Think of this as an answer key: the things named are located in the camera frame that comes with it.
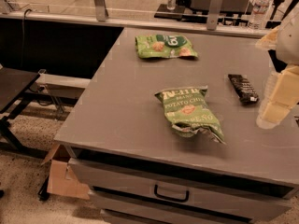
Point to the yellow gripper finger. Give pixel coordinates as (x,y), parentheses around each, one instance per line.
(281,95)
(269,41)

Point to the green jalapeno chip bag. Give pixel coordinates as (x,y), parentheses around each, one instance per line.
(188,113)

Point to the green rice chip bag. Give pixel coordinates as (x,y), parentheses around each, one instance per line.
(164,46)

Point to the clear water bottle right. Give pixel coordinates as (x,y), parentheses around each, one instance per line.
(258,13)

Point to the black snack bar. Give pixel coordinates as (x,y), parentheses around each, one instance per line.
(246,94)

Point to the black background desk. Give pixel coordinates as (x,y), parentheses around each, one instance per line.
(236,12)

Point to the grey top drawer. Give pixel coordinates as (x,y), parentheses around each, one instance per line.
(205,198)

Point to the grey drawer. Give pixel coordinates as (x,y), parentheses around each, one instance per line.
(205,198)
(155,211)

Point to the grey lower drawer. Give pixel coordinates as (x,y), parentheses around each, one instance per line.
(155,211)

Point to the cardboard box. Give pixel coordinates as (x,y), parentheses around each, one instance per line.
(62,180)

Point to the metal rail post right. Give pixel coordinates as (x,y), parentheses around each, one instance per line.
(213,14)

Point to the metal rail post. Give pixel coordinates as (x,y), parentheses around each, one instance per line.
(100,10)
(213,14)

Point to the black drawer handle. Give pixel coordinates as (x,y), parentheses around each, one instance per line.
(171,195)

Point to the metal rail post left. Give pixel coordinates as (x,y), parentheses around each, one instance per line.
(100,10)

